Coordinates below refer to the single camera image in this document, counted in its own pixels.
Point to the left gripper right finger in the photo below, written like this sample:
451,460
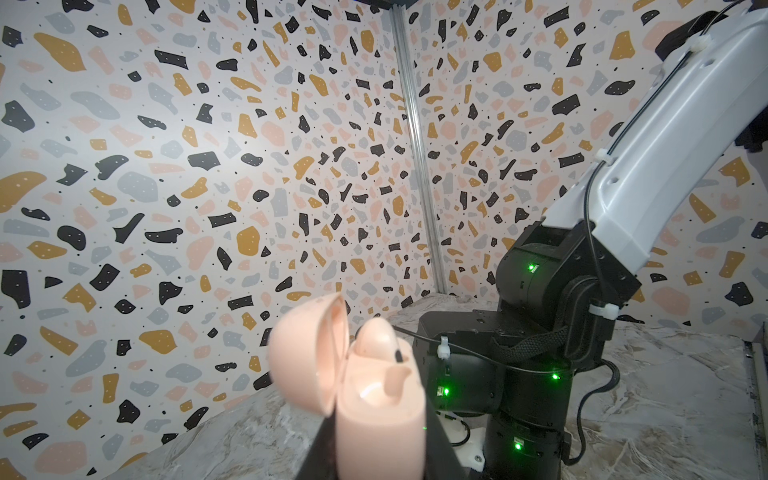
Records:
441,462

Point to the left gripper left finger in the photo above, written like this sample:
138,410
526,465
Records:
320,461

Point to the pink earbud charging case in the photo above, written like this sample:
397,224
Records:
380,406

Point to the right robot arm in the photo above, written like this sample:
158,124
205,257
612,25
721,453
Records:
565,280

